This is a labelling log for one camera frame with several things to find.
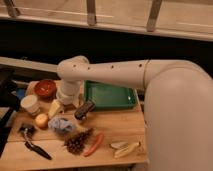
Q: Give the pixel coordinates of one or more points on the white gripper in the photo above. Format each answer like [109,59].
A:
[67,93]

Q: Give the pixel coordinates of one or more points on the light blue towel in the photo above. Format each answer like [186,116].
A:
[61,125]

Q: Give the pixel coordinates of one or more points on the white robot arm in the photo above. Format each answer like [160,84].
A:
[178,106]

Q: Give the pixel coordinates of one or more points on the white paper cup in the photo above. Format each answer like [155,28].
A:
[30,104]

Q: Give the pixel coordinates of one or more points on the round wooden board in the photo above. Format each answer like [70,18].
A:
[69,108]

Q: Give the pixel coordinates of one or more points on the yellow apple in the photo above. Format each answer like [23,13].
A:
[41,121]

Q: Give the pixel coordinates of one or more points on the red bowl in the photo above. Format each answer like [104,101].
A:
[45,88]

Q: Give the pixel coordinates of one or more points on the small blue object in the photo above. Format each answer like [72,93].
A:
[20,93]

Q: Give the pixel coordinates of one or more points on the bunch of dried grapes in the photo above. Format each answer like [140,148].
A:
[76,143]

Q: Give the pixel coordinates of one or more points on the black stand at left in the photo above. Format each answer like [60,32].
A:
[8,100]

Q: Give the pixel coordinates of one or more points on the green plastic tray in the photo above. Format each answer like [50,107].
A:
[109,97]

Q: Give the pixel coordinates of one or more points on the yellow banana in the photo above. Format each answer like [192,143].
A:
[124,148]

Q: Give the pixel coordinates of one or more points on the black handled peeler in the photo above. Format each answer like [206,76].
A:
[27,131]

